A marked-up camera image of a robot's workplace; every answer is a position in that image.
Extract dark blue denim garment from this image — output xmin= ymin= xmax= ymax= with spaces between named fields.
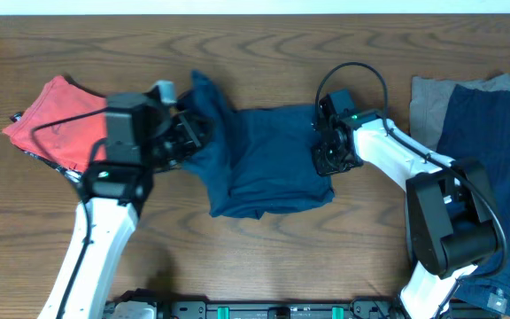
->
xmin=437 ymin=86 xmax=510 ymax=316

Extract grey folded garment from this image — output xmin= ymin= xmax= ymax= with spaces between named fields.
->
xmin=408 ymin=73 xmax=510 ymax=154

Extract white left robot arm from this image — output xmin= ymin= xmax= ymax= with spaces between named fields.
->
xmin=40 ymin=81 xmax=213 ymax=318

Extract red folded t-shirt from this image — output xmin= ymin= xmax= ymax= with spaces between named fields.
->
xmin=3 ymin=75 xmax=106 ymax=173

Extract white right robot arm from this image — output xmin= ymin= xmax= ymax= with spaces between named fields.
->
xmin=312 ymin=106 xmax=507 ymax=318

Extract black white printed garment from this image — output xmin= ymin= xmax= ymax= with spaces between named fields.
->
xmin=9 ymin=113 xmax=83 ymax=183

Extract dark blue denim shorts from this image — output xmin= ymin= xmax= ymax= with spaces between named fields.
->
xmin=181 ymin=71 xmax=335 ymax=219

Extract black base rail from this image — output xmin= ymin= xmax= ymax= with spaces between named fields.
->
xmin=104 ymin=290 xmax=491 ymax=319

